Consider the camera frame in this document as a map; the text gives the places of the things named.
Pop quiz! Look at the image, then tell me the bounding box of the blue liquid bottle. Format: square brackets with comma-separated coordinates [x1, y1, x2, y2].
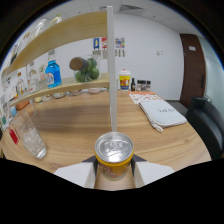
[44, 49, 63, 89]

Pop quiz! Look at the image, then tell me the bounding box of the glass jar of limes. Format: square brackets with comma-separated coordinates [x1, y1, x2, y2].
[71, 54, 101, 83]

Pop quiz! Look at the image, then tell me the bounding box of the brown door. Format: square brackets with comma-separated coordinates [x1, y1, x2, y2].
[179, 33, 207, 109]

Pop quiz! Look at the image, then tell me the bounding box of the wooden muddler black handle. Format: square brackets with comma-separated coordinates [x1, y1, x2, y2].
[68, 56, 90, 72]

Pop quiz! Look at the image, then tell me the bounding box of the tall dark sauce bottle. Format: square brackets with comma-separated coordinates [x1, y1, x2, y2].
[130, 77, 137, 92]

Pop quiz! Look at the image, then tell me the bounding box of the ceiling air vent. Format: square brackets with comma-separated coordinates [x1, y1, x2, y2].
[119, 4, 145, 14]

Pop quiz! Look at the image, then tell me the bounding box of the grey wall poster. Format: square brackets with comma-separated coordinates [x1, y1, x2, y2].
[115, 48, 126, 58]

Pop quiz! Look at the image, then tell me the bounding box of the white light blue cup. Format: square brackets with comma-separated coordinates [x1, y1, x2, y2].
[9, 105, 18, 117]

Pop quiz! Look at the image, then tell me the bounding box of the yellow drink can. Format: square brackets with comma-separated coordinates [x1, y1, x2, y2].
[94, 131, 135, 182]

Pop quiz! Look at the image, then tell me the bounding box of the yellow cup white lid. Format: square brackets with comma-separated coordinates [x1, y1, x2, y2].
[118, 68, 132, 91]

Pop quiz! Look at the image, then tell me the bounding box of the clear glass with ice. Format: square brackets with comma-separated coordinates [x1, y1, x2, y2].
[10, 107, 48, 160]

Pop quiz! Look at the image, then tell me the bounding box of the colourful wall poster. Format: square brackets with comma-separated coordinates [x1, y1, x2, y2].
[115, 37, 126, 49]

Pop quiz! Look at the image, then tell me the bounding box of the clear bottle green cap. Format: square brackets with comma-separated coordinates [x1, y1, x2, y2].
[49, 13, 63, 28]

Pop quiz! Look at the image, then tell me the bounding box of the orange patterned paper mat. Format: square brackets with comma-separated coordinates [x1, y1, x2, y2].
[128, 91, 163, 105]

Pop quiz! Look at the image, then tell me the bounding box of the blue wall poster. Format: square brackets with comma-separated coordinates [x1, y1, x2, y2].
[93, 37, 101, 51]

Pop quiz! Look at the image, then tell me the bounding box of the orange basket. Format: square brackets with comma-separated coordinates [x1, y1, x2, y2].
[14, 99, 31, 111]

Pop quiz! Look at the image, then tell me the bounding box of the black sofa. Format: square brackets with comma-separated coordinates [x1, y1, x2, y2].
[185, 96, 224, 160]

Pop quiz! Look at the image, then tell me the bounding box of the white wood two-tier rack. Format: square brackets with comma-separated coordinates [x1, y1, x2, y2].
[0, 5, 118, 133]

